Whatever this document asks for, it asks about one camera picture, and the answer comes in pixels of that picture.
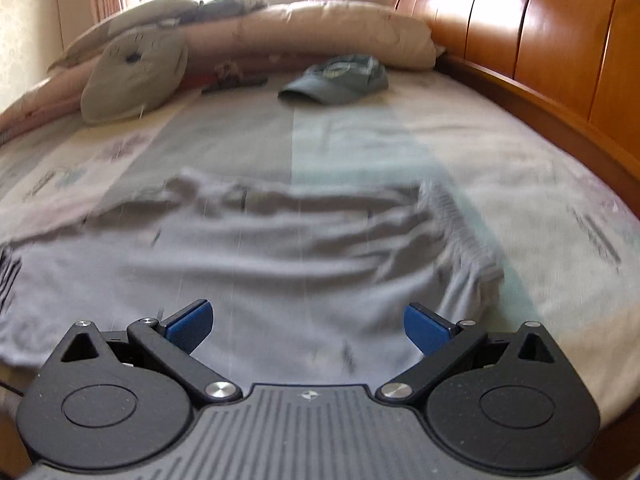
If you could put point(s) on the grey pants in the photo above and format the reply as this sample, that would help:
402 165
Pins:
275 260

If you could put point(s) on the grey cat face cushion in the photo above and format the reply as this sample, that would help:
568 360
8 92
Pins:
132 80

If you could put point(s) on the pink folded quilt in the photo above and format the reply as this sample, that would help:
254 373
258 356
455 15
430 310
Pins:
325 30

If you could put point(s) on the wooden headboard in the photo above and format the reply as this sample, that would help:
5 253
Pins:
540 30

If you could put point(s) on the grey blue cloth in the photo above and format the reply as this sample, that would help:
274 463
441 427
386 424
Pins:
225 6

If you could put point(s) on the blue cap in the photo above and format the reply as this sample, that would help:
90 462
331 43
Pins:
335 82

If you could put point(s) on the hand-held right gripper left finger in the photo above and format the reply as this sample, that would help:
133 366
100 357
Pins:
187 327

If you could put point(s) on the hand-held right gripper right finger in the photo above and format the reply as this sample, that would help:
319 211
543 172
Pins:
425 330

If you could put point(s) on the red cloth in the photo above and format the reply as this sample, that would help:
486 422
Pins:
196 81

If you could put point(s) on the grey pillow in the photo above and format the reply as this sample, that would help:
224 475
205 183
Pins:
125 17

